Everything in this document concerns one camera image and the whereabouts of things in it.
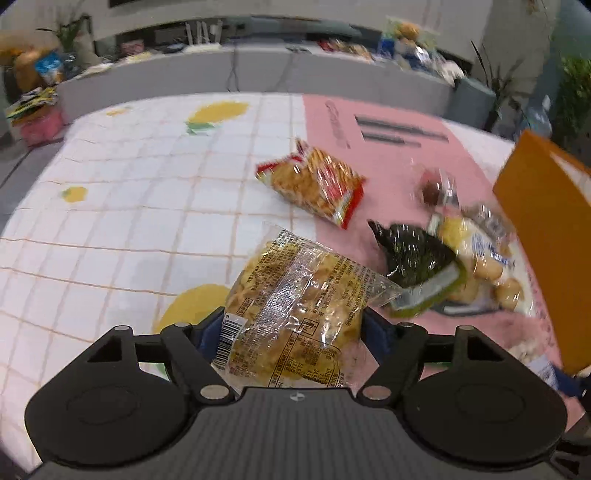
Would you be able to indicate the clear bag of round biscuits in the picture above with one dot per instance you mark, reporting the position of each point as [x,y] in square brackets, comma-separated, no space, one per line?
[485,265]

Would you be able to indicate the white router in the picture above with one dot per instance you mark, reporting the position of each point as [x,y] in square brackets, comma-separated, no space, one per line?
[202,44]

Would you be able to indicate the tall leafy potted plant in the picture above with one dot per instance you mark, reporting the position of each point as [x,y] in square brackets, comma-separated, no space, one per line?
[496,87]

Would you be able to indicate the pile of wrapped snacks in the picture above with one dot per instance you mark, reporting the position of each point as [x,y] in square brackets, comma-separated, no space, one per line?
[346,47]

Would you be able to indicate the green picture box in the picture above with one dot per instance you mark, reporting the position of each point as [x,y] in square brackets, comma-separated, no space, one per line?
[427,37]

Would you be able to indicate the checked lemon print tablecloth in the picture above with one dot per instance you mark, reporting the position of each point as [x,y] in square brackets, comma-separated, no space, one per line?
[138,207]

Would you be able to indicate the clear bag of yellow crackers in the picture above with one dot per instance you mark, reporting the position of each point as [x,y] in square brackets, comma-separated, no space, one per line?
[286,295]

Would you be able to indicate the red snack bag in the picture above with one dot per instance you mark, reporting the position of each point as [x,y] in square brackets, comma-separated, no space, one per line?
[309,182]

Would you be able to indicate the pink printed placemat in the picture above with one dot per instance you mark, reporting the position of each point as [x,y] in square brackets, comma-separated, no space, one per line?
[397,143]

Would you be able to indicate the blue snack packet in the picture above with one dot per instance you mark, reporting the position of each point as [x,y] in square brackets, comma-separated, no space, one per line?
[48,68]

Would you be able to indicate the orange cardboard box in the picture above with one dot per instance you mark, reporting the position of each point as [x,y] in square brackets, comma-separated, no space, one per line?
[545,221]

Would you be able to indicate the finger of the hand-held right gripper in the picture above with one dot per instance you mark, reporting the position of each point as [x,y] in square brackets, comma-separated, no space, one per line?
[570,383]

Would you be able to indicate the grey counter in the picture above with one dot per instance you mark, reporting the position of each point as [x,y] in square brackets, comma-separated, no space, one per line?
[323,78]

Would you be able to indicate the clear chocolate muffin packet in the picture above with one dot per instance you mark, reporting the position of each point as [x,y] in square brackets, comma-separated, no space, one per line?
[431,190]

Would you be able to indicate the brown plush toy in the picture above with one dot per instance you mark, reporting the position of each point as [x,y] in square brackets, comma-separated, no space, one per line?
[23,64]

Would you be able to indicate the small teddy bear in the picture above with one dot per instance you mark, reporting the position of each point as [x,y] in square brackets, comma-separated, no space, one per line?
[407,30]

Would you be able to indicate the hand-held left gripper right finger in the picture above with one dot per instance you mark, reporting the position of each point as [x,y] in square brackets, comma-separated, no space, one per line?
[376,334]

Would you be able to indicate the green snack packet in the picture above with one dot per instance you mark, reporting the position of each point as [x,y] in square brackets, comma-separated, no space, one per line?
[411,251]

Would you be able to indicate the potted green plant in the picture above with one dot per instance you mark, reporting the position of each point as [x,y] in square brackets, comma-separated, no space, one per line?
[67,30]

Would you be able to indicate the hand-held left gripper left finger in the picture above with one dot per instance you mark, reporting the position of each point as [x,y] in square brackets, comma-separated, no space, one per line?
[213,334]

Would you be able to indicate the yellow and black packets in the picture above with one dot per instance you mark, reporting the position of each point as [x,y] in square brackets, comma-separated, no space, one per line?
[32,104]

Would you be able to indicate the grey waste bin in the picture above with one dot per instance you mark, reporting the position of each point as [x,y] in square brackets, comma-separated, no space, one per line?
[473,104]

